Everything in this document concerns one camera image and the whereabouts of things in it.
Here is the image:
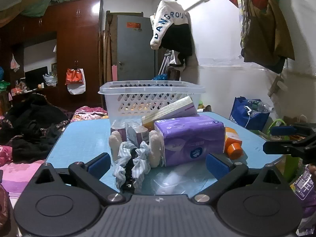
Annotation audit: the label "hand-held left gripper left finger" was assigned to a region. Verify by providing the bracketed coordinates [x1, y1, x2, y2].
[32, 152, 125, 205]

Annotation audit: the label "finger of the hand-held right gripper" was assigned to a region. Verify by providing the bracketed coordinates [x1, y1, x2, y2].
[270, 123, 316, 135]
[263, 133, 316, 157]

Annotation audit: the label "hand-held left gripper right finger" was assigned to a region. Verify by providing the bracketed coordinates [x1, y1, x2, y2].
[192, 153, 293, 204]

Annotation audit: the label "cream plush roll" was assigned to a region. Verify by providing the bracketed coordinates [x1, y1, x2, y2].
[149, 130, 163, 168]
[109, 131, 122, 162]

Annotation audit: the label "orange bottle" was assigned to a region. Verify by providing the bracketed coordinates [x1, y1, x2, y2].
[223, 126, 244, 160]

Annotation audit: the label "purple tissue pack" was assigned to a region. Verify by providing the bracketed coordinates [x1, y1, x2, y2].
[154, 115, 226, 166]

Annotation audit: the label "striped blue white scrunchie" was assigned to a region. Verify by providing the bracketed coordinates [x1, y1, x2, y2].
[113, 141, 151, 190]

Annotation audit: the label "clear plastic bag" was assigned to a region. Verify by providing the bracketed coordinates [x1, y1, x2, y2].
[150, 164, 210, 195]

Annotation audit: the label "small purple white packet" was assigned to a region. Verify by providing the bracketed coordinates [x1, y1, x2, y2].
[110, 125, 151, 146]

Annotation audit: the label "cream and purple box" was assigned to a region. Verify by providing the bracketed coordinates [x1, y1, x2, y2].
[141, 96, 199, 131]

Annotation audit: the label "white plastic basket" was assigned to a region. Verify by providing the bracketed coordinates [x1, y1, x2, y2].
[98, 80, 206, 127]

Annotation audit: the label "green bag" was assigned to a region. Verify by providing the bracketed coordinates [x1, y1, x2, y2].
[269, 118, 287, 137]

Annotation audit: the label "clear plastic bottle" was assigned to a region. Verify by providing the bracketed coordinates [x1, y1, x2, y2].
[247, 99, 275, 113]

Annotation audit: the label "blue shopping bag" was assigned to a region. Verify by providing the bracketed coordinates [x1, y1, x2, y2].
[229, 96, 271, 131]

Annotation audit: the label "purple snack packet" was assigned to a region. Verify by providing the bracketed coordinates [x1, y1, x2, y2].
[290, 163, 316, 237]

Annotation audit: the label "pile of black clothes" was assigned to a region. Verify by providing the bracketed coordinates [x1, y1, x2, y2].
[0, 94, 72, 163]

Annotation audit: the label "pink floral blanket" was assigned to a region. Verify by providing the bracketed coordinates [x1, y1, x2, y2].
[0, 106, 109, 203]

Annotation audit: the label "red and white plastic bag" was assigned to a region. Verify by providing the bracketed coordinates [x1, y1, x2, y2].
[65, 68, 86, 95]

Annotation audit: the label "olive hanging bag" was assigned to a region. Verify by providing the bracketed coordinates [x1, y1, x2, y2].
[241, 0, 295, 73]

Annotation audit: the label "black television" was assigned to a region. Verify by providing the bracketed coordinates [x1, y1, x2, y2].
[25, 66, 48, 90]

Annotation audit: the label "wooden sticks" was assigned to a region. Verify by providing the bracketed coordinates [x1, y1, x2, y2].
[102, 30, 113, 82]

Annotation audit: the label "metal crutches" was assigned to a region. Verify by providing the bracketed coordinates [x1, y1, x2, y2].
[158, 51, 173, 76]

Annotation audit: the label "grey door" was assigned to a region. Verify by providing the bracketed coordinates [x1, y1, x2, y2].
[116, 15, 158, 82]

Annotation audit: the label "dark wooden wardrobe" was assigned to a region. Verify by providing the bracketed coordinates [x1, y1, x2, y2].
[0, 0, 104, 114]

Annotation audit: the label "black hanging garment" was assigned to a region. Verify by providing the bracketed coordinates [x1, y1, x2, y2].
[159, 23, 194, 66]

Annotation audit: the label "small white hanging plastic bag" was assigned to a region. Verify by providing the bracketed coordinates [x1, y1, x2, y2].
[10, 54, 20, 72]

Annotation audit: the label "white hoodie with blue print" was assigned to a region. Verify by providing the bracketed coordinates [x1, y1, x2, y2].
[149, 0, 190, 50]

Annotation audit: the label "green cloth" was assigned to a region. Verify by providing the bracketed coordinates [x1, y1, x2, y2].
[21, 0, 82, 18]

